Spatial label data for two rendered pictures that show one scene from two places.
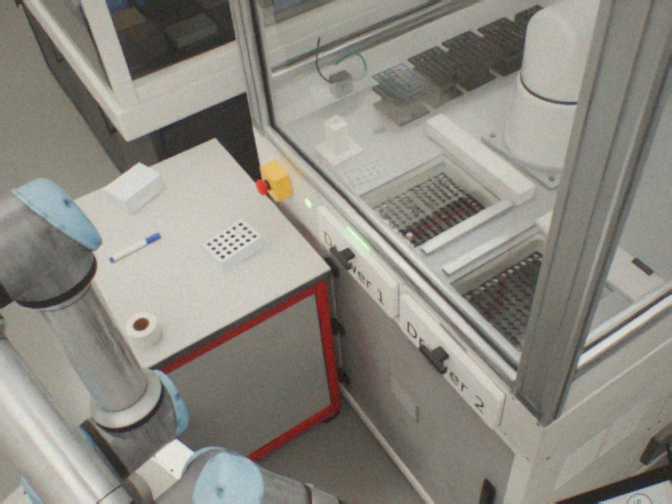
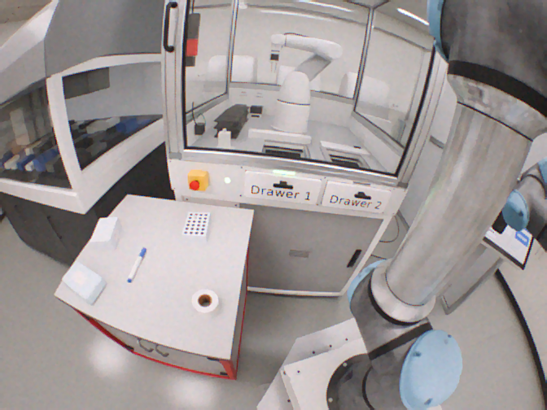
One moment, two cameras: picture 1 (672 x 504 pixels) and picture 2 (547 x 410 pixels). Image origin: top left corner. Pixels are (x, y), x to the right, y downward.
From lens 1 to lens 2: 1.20 m
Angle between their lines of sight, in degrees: 47
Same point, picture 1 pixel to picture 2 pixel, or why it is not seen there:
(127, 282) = (154, 287)
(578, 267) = (435, 104)
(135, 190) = (110, 231)
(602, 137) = not seen: hidden behind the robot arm
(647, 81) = not seen: hidden behind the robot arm
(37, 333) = (88, 358)
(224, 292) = (220, 251)
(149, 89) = (89, 173)
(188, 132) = (109, 201)
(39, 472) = not seen: outside the picture
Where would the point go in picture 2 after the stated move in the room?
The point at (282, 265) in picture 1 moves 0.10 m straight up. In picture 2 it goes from (231, 221) to (231, 200)
